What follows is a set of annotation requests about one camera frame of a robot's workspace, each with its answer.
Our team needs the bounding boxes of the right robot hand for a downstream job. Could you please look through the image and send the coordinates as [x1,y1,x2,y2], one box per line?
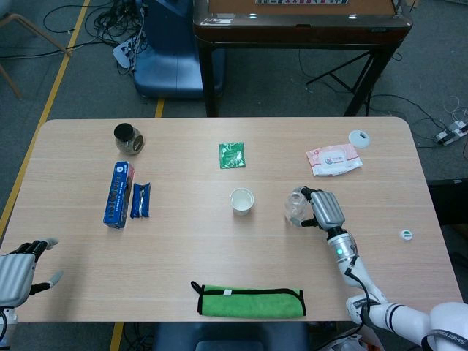
[298,186,347,232]

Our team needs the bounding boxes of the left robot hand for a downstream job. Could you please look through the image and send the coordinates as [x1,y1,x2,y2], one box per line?
[0,237,64,307]

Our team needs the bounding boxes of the transparent plastic bottle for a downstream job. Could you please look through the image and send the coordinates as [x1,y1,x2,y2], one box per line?
[284,186,314,227]

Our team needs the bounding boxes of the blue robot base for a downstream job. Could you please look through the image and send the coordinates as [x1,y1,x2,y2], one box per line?
[133,0,226,100]

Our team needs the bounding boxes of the white paper cup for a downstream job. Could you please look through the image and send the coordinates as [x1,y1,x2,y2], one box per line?
[229,187,255,216]

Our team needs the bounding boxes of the white round plastic disc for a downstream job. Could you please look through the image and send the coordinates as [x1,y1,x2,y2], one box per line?
[347,129,372,148]

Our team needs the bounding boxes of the green sachet packet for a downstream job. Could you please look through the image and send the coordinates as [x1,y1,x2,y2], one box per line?
[219,141,247,170]

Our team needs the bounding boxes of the green cloth black trim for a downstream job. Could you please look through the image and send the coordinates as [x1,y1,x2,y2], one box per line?
[190,280,305,318]

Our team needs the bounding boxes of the blue cookie box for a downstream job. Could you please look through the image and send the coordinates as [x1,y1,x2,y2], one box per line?
[102,161,135,230]

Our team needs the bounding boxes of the grey power strip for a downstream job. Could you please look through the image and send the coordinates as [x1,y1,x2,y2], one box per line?
[434,122,468,146]

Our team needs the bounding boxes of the blue cookie packet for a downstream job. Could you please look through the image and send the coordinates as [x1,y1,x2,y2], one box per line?
[129,181,152,219]

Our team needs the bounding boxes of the dark blue robot chassis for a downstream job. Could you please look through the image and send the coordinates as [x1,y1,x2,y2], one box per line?
[151,321,310,351]

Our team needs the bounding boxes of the glass jar black lid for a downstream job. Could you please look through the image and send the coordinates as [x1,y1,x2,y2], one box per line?
[113,123,146,156]

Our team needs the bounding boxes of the brown mahjong table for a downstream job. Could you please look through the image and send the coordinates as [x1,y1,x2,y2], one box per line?
[192,0,412,118]

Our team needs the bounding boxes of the white chair wooden legs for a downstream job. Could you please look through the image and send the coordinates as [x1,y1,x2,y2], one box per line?
[0,13,73,99]

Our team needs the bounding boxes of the white power strip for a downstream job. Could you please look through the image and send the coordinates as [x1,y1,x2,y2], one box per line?
[112,36,146,69]

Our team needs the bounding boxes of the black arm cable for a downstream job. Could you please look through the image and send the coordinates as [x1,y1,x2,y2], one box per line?
[345,255,381,328]

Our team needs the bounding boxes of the black floor cable tangle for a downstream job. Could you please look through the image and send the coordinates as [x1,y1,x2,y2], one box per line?
[43,0,147,74]

